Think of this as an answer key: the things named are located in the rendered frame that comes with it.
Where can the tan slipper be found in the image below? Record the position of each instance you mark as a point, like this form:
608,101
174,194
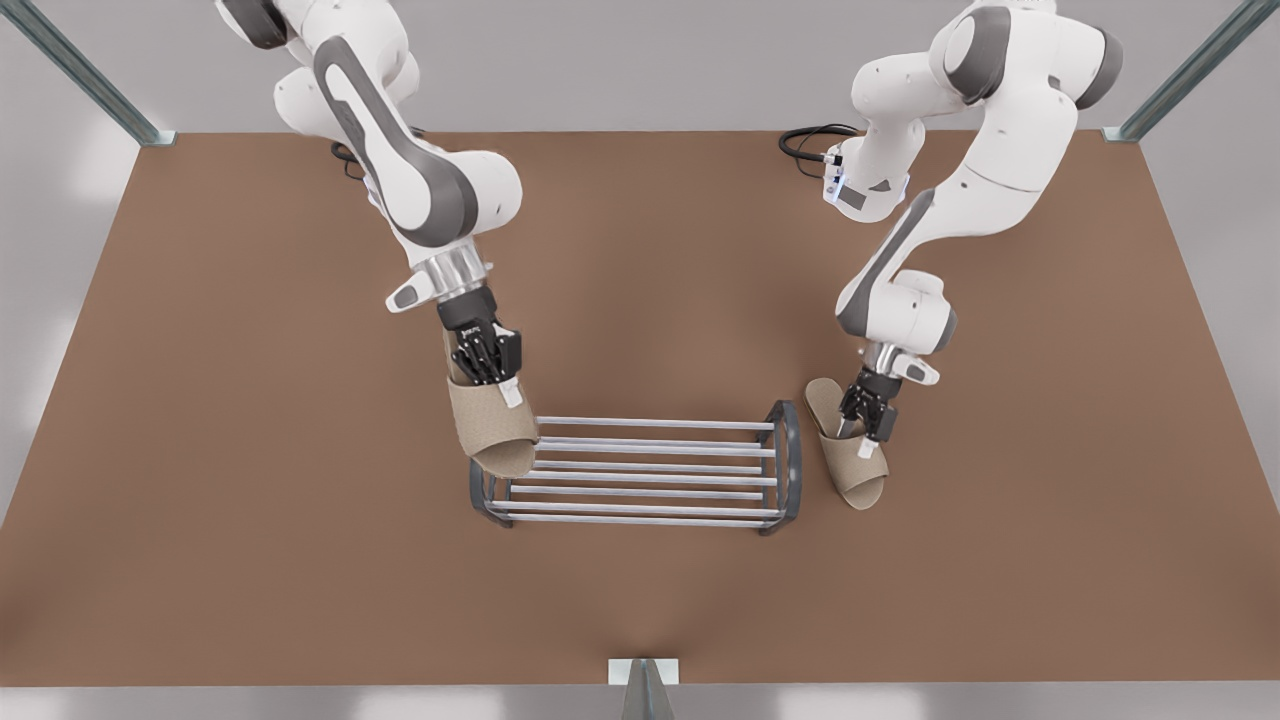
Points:
850,460
492,430

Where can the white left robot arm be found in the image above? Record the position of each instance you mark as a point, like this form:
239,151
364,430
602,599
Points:
985,150

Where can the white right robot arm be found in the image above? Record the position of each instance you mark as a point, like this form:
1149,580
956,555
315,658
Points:
400,170

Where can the grey metal shoe rack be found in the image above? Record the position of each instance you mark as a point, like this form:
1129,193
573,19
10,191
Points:
650,470

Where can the silver frame post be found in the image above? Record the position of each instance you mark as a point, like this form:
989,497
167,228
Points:
1185,72
85,75
642,690

